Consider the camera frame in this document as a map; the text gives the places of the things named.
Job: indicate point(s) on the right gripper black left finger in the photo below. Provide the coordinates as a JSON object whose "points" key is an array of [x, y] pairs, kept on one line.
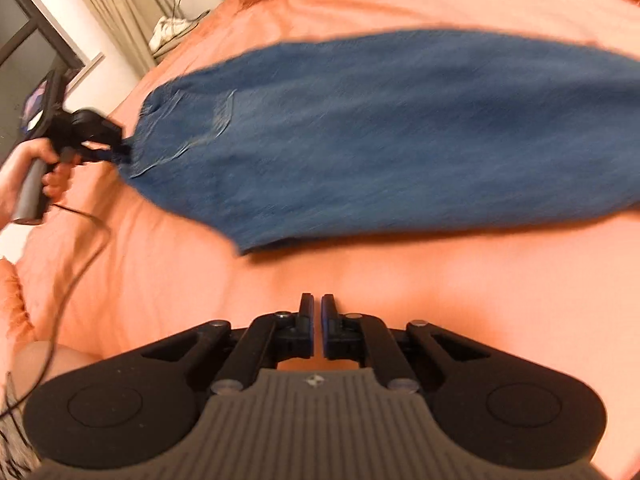
{"points": [[223, 359]]}

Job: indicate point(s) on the blue denim jeans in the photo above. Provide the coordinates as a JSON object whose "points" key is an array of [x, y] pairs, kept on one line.
{"points": [[411, 131]]}

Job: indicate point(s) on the orange bed sheet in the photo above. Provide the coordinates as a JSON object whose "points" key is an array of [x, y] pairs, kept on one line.
{"points": [[131, 273]]}

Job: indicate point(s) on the dark window frame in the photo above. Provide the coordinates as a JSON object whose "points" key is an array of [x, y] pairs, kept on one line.
{"points": [[30, 49]]}

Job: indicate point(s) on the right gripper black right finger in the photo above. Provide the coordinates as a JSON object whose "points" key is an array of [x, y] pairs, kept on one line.
{"points": [[417, 359]]}

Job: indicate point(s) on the white power strip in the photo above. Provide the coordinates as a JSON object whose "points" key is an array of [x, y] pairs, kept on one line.
{"points": [[167, 29]]}

